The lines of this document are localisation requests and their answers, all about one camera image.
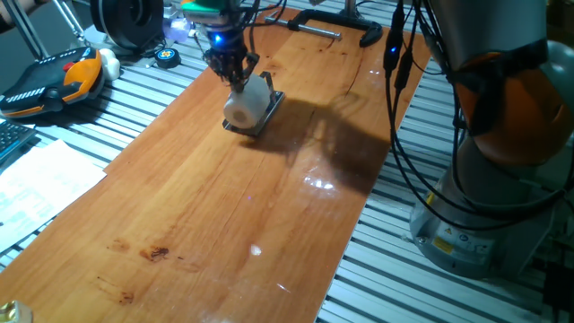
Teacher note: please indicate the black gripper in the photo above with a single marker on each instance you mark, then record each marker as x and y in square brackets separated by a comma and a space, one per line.
[224, 42]

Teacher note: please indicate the small black round disc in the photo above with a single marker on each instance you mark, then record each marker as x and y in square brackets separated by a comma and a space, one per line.
[167, 57]

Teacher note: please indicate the metal roll holder shelf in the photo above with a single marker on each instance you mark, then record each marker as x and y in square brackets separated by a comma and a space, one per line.
[271, 105]

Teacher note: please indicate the white paper roll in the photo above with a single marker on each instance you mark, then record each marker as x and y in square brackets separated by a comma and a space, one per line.
[246, 105]

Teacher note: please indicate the metal tripod leg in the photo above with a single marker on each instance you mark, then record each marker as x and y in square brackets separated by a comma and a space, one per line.
[69, 20]
[27, 31]

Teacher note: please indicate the person's forearm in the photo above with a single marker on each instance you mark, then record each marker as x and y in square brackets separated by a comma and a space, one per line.
[11, 15]

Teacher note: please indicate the white rounded plastic object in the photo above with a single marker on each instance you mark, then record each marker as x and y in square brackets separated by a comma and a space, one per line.
[111, 65]

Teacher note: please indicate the wooden board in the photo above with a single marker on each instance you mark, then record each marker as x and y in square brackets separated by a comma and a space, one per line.
[215, 202]

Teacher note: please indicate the clear purple plastic object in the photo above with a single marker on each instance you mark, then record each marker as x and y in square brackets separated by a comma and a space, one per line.
[177, 29]

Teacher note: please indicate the black keyboard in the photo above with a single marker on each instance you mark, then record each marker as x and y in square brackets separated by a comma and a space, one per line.
[11, 137]

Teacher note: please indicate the black C-clamp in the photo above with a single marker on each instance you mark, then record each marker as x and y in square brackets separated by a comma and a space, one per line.
[359, 24]

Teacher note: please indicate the black and orange teach pendant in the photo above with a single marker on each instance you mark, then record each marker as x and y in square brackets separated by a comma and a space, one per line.
[49, 83]

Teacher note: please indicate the metal stand post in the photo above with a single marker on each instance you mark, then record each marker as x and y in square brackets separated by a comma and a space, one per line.
[350, 8]

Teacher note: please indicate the silver and orange robot arm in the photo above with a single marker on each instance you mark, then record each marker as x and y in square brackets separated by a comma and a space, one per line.
[502, 36]

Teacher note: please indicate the white printed paper sheet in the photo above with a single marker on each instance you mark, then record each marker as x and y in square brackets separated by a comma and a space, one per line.
[40, 184]

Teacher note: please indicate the brass metal object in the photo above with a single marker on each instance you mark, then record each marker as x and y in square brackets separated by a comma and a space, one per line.
[13, 313]

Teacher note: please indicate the large black round spool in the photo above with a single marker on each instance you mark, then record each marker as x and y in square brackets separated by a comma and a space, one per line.
[130, 22]

